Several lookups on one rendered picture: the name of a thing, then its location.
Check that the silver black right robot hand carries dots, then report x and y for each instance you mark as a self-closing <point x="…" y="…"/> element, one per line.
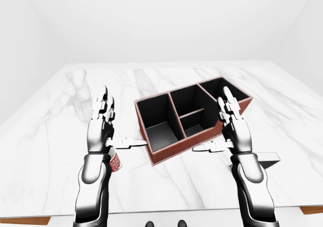
<point x="238" y="133"/>

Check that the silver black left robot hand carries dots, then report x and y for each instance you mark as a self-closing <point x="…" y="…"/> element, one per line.
<point x="97" y="133"/>

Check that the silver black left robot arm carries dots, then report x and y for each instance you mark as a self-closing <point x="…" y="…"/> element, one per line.
<point x="92" y="186"/>

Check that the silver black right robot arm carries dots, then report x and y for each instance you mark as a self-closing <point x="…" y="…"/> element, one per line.
<point x="253" y="189"/>

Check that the grey book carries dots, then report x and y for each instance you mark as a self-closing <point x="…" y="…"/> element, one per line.
<point x="268" y="159"/>

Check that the red-brown desk caddy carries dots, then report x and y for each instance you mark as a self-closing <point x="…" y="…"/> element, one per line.
<point x="186" y="118"/>

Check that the red white patterned mug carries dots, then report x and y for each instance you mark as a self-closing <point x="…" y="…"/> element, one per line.
<point x="115" y="161"/>

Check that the small dark rounded shape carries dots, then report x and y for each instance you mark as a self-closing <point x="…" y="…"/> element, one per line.
<point x="150" y="223"/>
<point x="182" y="223"/>

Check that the brown wooden table support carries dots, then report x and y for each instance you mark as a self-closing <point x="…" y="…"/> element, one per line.
<point x="312" y="209"/>
<point x="25" y="220"/>

